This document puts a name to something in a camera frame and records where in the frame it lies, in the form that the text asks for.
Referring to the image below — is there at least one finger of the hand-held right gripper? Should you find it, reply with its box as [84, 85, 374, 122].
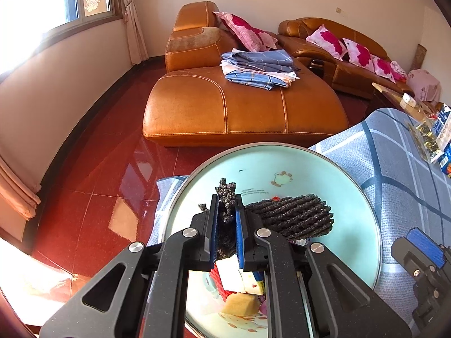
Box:
[391, 227, 445, 282]

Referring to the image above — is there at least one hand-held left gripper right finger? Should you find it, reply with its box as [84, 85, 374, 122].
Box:
[234, 194, 413, 338]

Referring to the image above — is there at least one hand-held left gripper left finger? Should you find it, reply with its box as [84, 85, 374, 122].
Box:
[40, 194, 221, 338]

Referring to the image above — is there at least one torn blue white milk carton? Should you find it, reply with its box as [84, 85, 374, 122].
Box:
[216, 259, 247, 291]

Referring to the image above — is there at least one red foam net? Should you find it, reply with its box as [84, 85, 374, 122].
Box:
[208, 266, 240, 301]

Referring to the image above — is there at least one black mesh scourer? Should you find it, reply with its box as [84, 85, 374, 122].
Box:
[197, 178, 333, 259]

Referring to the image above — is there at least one yellow sponge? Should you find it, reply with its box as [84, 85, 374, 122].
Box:
[221, 292, 259, 317]

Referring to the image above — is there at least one teal cartoon print bin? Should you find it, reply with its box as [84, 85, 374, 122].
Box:
[163, 142, 383, 338]

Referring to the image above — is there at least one blue plaid tablecloth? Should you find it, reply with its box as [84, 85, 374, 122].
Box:
[146, 107, 451, 338]

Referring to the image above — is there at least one open blue drink carton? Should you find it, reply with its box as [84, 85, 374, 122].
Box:
[439, 144, 451, 177]

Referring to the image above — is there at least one clear bag with dark print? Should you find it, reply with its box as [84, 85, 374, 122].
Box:
[405, 120, 441, 163]

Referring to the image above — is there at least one orange leather chaise sofa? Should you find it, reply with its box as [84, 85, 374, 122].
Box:
[143, 2, 349, 147]

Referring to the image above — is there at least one tall white blue box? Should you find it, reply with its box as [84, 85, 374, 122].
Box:
[433, 103, 451, 148]

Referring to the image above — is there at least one folded blue striped white sheet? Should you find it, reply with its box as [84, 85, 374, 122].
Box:
[225, 70, 301, 92]

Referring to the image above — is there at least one wooden coffee table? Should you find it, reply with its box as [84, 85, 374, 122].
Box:
[372, 83, 441, 120]

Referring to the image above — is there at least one pink cloth cover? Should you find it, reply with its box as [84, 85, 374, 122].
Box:
[407, 69, 441, 103]

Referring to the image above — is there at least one folded blue plaid sheet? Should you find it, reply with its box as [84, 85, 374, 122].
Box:
[220, 48, 295, 75]

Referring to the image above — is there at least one small pink floral pillow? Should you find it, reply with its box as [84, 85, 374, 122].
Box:
[389, 61, 407, 81]

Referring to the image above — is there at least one orange leather long sofa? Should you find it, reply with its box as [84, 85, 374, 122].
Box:
[278, 17, 414, 99]

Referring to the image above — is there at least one tall woven floor lamp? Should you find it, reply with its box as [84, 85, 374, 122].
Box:
[410, 44, 427, 73]

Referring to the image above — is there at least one orange pleated curtain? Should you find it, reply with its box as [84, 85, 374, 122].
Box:
[0, 155, 41, 243]

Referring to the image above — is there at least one beige window curtain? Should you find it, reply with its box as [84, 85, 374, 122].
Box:
[118, 0, 149, 66]

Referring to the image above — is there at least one sliding glass window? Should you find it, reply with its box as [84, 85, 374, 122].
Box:
[0, 0, 122, 74]

